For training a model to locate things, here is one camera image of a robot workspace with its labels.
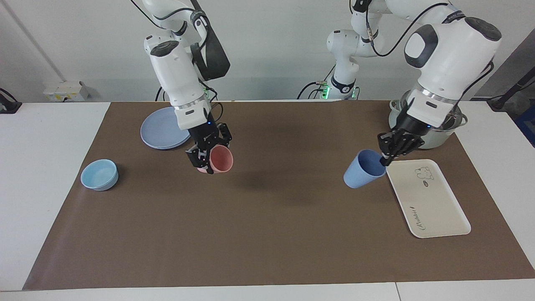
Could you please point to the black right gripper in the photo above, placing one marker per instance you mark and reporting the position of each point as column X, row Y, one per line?
column 202, row 133

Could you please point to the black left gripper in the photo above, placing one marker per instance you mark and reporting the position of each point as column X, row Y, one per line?
column 411, row 127

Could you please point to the pink plastic cup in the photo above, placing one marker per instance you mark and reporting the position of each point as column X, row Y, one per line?
column 221, row 161

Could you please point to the blue plastic cup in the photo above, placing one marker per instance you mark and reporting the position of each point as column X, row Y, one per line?
column 361, row 171

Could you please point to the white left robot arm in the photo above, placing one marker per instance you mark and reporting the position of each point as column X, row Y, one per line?
column 451, row 62

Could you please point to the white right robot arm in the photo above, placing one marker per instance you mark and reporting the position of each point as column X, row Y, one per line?
column 175, row 71

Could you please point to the cream rabbit print tray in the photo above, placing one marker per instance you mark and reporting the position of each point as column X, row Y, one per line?
column 426, row 200

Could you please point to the pale green cooking pot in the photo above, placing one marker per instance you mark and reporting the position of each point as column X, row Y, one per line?
column 443, row 140

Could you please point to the blue round plate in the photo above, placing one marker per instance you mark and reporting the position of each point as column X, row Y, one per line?
column 161, row 131

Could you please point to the brown table mat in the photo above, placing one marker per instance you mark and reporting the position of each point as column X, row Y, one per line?
column 271, row 209

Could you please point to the light blue bowl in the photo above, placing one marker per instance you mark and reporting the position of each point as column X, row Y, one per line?
column 99, row 174

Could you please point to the blue crate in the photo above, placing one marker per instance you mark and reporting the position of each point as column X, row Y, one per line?
column 527, row 125

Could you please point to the white power strip box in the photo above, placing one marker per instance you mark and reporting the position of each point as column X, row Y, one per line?
column 62, row 90

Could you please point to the black table clamp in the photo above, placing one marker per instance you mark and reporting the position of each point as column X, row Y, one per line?
column 8, row 106

